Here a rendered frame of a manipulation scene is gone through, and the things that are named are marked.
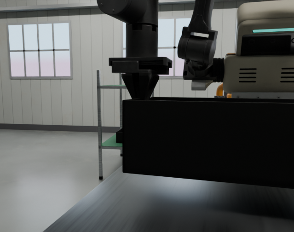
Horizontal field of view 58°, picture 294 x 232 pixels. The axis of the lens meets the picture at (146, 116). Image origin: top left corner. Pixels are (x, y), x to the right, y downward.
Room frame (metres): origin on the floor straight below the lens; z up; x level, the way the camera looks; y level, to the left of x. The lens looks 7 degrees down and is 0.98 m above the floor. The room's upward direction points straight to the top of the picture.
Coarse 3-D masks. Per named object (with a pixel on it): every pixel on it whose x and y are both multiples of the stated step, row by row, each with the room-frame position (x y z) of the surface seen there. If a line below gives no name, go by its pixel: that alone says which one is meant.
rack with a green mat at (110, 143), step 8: (120, 80) 3.49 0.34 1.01; (104, 88) 2.62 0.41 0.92; (112, 88) 2.61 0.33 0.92; (120, 88) 2.59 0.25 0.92; (120, 96) 3.49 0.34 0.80; (152, 96) 3.42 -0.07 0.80; (120, 104) 3.49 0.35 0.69; (120, 112) 3.49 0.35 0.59; (120, 120) 3.49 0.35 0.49; (120, 128) 3.49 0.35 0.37; (112, 136) 3.10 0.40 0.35; (104, 144) 2.69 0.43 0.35; (112, 144) 2.69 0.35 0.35; (120, 144) 2.69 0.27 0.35; (120, 152) 3.49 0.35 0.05
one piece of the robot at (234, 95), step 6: (234, 96) 0.87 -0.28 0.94; (240, 96) 0.86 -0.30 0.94; (246, 96) 0.86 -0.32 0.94; (252, 96) 0.85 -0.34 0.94; (258, 96) 0.85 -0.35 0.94; (264, 96) 0.84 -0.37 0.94; (270, 96) 0.84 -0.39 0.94; (276, 96) 0.84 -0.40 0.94; (282, 96) 0.83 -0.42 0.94; (288, 96) 0.83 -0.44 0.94
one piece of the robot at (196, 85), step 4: (192, 80) 0.95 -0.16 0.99; (196, 80) 0.94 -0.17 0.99; (200, 80) 0.94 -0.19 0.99; (204, 80) 0.93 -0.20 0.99; (192, 84) 0.94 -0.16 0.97; (196, 84) 0.93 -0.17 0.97; (200, 84) 0.93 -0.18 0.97; (204, 84) 0.92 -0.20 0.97; (192, 88) 0.93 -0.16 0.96; (196, 88) 0.93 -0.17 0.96; (200, 88) 0.92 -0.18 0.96; (204, 88) 0.92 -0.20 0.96
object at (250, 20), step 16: (288, 0) 0.86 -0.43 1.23; (240, 16) 0.86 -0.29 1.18; (256, 16) 0.83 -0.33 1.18; (272, 16) 0.81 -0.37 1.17; (288, 16) 0.80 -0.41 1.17; (240, 32) 0.83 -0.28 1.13; (256, 32) 0.82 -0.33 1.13; (272, 32) 0.81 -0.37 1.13; (288, 32) 0.80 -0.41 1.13; (240, 48) 0.87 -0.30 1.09; (256, 48) 0.86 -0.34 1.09; (272, 48) 0.85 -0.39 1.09; (288, 48) 0.84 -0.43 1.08
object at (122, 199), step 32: (96, 192) 0.43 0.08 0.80; (128, 192) 0.43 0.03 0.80; (160, 192) 0.43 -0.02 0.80; (192, 192) 0.43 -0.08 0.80; (224, 192) 0.43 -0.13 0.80; (256, 192) 0.43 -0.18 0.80; (288, 192) 0.43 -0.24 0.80; (64, 224) 0.33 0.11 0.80; (96, 224) 0.33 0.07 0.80; (128, 224) 0.33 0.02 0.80; (160, 224) 0.33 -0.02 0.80; (192, 224) 0.33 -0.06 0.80; (224, 224) 0.33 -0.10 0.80; (256, 224) 0.33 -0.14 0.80; (288, 224) 0.33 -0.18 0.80
